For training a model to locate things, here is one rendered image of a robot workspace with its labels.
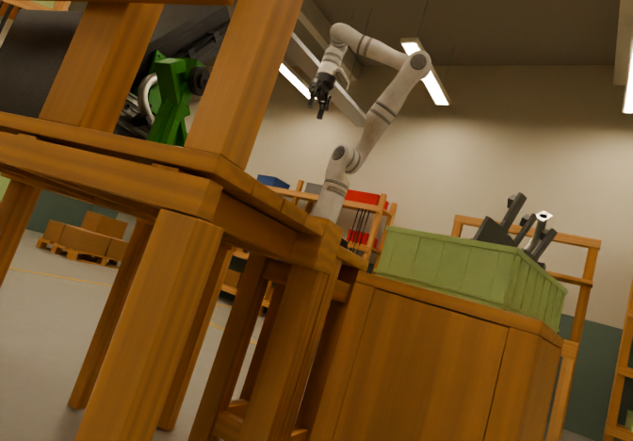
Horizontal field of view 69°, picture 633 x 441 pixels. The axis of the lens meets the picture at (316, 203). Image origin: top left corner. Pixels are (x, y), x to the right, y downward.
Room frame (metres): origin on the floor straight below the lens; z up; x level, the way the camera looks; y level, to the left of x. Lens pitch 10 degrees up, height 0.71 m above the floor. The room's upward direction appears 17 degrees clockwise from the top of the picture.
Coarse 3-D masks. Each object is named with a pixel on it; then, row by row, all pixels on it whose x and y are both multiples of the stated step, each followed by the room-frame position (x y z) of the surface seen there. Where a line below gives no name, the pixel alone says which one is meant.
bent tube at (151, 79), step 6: (144, 78) 1.33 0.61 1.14; (150, 78) 1.34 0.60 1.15; (156, 78) 1.36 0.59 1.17; (144, 84) 1.32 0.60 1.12; (150, 84) 1.34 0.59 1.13; (138, 90) 1.32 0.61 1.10; (144, 90) 1.32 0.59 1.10; (138, 96) 1.32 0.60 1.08; (144, 96) 1.32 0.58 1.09; (138, 102) 1.32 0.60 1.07; (144, 102) 1.33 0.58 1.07; (144, 108) 1.33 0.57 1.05; (144, 114) 1.34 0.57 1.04; (150, 114) 1.35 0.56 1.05; (150, 126) 1.36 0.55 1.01
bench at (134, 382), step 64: (0, 128) 1.13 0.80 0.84; (64, 128) 0.98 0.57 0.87; (128, 192) 0.88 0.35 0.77; (192, 192) 0.82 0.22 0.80; (256, 192) 0.94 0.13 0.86; (0, 256) 1.98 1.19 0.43; (192, 256) 0.83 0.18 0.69; (128, 320) 0.83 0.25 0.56; (192, 320) 0.88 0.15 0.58; (128, 384) 0.81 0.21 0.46; (256, 384) 1.38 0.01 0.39
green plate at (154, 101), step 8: (160, 56) 1.42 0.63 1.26; (152, 64) 1.40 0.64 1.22; (152, 72) 1.40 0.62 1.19; (136, 88) 1.43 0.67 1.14; (152, 88) 1.40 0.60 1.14; (152, 96) 1.40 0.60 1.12; (160, 96) 1.43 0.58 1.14; (152, 104) 1.40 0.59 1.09; (160, 104) 1.44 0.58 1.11; (152, 112) 1.41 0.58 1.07
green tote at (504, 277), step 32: (384, 256) 1.45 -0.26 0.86; (416, 256) 1.38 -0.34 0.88; (448, 256) 1.31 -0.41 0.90; (480, 256) 1.25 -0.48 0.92; (512, 256) 1.19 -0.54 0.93; (448, 288) 1.29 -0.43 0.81; (480, 288) 1.23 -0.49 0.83; (512, 288) 1.22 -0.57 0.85; (544, 288) 1.43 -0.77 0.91; (544, 320) 1.49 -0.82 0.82
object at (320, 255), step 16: (64, 192) 1.77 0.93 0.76; (112, 208) 1.66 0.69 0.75; (128, 208) 1.62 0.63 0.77; (336, 224) 1.37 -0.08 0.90; (224, 240) 1.44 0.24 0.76; (240, 240) 1.42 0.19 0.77; (304, 240) 1.33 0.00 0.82; (320, 240) 1.31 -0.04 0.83; (336, 240) 1.40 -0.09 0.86; (272, 256) 1.37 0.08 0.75; (304, 256) 1.32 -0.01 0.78; (320, 256) 1.32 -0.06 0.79
